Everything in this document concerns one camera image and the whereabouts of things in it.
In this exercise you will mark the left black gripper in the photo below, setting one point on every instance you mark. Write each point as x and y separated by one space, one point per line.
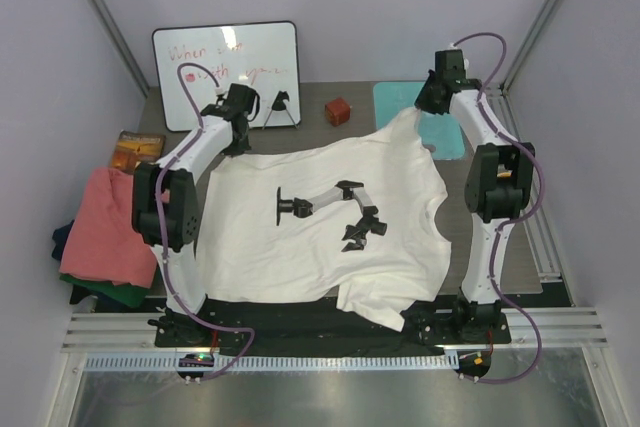
240 148

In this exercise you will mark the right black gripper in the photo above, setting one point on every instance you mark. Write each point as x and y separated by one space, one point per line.
422 103

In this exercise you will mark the small white whiteboard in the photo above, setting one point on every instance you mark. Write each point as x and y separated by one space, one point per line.
201 62

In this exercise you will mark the red brown cube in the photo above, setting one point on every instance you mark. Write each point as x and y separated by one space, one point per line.
337 111

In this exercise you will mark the white t shirt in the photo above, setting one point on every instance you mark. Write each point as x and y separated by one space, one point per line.
246 251

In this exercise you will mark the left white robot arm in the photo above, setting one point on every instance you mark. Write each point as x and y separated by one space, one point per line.
165 205

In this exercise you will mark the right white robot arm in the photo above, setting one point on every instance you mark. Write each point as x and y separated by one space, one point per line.
496 192

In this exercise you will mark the teal cutting board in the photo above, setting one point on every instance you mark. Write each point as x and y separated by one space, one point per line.
441 134

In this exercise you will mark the brown book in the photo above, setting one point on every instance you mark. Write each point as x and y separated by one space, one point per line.
131 149

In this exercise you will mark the pink folded t shirt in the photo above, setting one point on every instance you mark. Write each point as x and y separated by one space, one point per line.
102 244

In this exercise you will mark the green folded t shirt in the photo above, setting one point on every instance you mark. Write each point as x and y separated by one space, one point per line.
126 294

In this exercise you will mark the right aluminium frame post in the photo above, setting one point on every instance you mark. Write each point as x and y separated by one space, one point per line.
540 24

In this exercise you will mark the aluminium frame post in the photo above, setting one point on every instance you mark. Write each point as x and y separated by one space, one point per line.
118 41
540 24

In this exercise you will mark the left aluminium frame post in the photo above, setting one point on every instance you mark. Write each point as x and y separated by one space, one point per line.
118 41

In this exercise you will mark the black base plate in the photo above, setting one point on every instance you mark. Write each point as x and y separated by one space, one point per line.
320 330

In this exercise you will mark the front aluminium rail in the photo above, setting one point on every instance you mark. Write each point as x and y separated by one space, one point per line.
559 327

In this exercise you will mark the perforated cable tray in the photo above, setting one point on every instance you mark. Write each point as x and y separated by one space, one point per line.
201 362

